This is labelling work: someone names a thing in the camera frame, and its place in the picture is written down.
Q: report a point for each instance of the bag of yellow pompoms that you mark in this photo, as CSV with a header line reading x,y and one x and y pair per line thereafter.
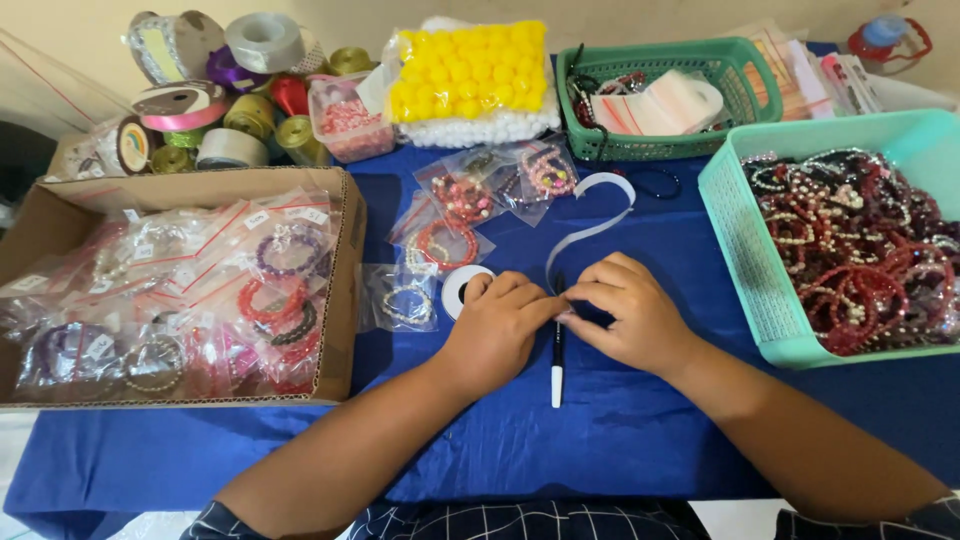
x,y
469,71

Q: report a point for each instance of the person's dark checked clothing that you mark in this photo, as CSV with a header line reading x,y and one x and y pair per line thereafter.
x,y
525,521

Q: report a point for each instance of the person's right fingers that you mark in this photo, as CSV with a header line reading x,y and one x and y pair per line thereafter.
x,y
592,296

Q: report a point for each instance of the red and blue water bottle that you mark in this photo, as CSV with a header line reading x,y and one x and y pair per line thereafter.
x,y
885,37

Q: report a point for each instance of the bag of white pompoms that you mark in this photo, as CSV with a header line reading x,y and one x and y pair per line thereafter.
x,y
480,133

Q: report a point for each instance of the person's left hand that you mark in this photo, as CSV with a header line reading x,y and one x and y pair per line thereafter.
x,y
495,330

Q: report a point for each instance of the heap of ribbon rolls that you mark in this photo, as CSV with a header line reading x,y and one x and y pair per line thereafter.
x,y
225,97

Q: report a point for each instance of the clear box of pink beads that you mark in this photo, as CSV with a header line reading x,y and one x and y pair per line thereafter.
x,y
349,127

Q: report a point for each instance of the black and white marker pen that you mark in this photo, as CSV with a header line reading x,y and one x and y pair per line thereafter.
x,y
556,371

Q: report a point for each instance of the person's right hand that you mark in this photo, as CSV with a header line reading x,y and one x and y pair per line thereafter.
x,y
637,322

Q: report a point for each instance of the blue tablecloth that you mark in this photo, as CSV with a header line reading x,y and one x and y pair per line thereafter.
x,y
637,442

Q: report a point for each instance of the large clear plastic bag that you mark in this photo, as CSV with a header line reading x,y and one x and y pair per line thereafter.
x,y
52,90

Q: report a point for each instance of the stack of small zip bags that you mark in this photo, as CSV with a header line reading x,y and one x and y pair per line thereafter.
x,y
660,105

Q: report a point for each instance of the green plastic basket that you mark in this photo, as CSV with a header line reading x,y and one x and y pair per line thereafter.
x,y
731,71

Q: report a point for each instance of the teal plastic basket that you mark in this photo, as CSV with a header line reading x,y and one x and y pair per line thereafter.
x,y
742,255

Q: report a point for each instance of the white tape roll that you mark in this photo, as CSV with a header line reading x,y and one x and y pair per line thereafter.
x,y
452,292

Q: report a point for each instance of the stack of papers and packets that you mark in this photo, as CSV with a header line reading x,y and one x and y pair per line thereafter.
x,y
795,71

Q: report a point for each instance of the white tape strip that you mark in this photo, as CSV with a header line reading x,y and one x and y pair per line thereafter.
x,y
592,229

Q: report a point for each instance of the brown cardboard box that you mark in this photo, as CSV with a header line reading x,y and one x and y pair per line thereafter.
x,y
60,217

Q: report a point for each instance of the person's left fingers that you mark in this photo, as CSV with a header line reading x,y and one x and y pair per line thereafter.
x,y
536,304

